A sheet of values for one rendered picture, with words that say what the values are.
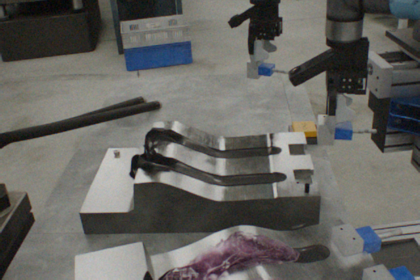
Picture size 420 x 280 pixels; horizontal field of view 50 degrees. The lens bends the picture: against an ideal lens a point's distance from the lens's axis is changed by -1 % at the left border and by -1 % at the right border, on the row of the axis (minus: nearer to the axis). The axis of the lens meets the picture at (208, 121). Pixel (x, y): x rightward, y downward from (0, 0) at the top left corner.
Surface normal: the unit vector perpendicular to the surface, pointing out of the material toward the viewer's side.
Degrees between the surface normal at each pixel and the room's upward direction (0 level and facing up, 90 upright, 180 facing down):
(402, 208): 0
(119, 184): 0
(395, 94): 90
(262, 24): 90
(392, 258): 0
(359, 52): 90
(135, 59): 91
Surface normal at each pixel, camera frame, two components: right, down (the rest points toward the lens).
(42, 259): -0.07, -0.88
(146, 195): -0.05, 0.47
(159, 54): 0.18, 0.46
